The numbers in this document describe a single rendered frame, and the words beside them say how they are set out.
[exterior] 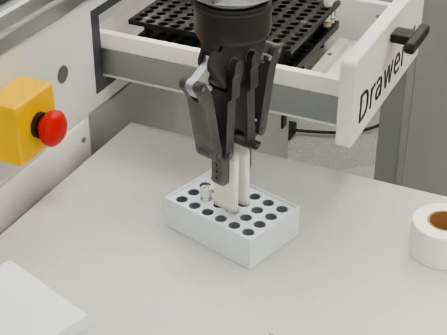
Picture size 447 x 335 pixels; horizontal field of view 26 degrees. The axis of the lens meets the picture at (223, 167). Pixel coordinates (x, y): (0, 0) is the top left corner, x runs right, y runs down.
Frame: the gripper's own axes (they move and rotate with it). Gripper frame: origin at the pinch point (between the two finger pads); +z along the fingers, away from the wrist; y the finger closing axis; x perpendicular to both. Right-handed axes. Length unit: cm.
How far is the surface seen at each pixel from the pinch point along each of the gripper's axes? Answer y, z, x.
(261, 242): 1.3, 5.4, 5.4
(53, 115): 9.9, -5.5, -16.4
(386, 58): -27.5, -4.4, 0.9
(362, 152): -135, 84, -68
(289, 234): -3.5, 6.8, 5.4
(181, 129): -27.9, 18.8, -34.4
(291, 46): -19.4, -6.2, -7.5
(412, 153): -111, 62, -39
